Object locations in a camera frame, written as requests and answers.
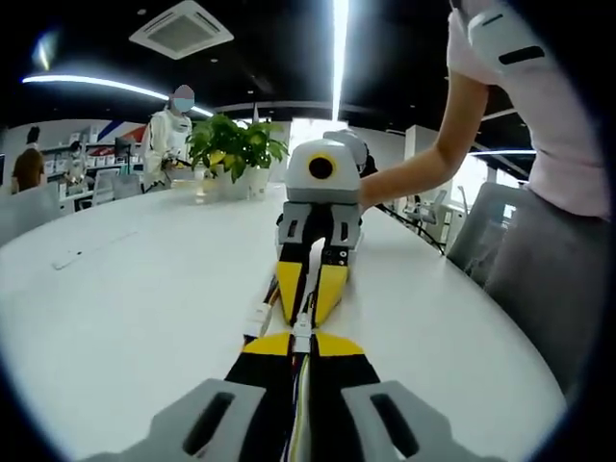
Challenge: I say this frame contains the shelf with white boxes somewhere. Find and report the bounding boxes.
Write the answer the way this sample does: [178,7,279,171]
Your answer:
[40,125,146,175]

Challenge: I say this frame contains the white office chair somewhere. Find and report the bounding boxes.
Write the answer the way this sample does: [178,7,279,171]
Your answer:
[90,169,141,207]

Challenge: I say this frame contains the white worn device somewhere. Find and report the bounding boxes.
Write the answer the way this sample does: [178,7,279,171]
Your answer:
[465,0,555,74]

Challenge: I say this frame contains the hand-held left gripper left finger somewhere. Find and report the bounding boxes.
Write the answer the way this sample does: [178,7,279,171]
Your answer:
[79,330,295,462]

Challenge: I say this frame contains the straight ceiling light strip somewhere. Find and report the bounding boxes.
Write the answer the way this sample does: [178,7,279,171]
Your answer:
[330,0,351,122]

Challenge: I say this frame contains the ceiling air conditioner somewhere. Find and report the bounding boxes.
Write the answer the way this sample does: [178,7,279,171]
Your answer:
[128,0,237,62]

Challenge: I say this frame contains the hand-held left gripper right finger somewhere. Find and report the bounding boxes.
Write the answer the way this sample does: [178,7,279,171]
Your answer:
[307,333,500,462]

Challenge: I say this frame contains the JST connector socket wire harness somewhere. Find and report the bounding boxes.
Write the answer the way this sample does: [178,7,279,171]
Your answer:
[287,267,322,462]
[242,273,281,348]

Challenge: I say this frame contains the grey office chair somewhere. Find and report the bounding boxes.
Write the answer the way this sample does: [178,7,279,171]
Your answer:
[446,181,526,291]
[0,184,63,238]

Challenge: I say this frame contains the person in pink shirt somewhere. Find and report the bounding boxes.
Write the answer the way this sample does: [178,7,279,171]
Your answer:
[446,0,613,223]

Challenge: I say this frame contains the curved ceiling light strip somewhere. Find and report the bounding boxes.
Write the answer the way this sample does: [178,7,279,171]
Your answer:
[20,73,170,101]

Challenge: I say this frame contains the person's grey trousers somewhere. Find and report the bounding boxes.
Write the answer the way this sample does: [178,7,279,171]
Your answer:
[482,186,603,403]

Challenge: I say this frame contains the green potted plant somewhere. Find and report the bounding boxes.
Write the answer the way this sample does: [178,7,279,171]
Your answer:
[185,113,291,188]

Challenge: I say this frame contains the white plant pot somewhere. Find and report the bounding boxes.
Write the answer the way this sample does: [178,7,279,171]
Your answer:
[209,165,272,201]

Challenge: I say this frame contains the clear plastic container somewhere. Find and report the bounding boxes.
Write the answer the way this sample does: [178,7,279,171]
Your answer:
[170,177,210,206]

